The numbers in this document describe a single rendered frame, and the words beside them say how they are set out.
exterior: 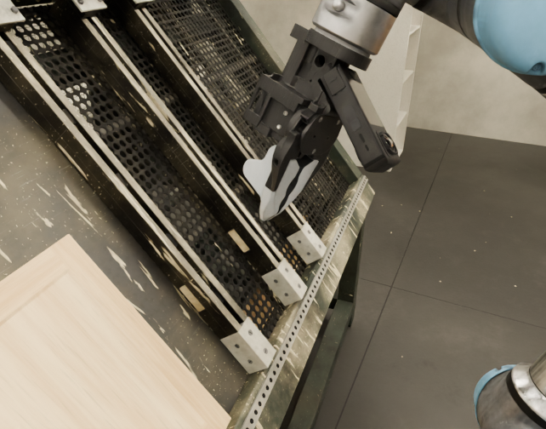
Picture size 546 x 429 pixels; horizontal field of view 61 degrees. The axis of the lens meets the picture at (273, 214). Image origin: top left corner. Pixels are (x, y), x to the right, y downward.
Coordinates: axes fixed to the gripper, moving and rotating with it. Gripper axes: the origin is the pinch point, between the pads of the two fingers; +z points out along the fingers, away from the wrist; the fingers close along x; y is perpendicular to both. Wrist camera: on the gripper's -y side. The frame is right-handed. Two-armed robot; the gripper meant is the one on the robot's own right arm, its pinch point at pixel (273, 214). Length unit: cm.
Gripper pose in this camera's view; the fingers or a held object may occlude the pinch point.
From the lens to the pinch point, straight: 54.2
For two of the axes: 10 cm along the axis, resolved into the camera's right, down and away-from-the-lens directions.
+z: -4.3, 8.2, 3.9
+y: -7.0, -5.7, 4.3
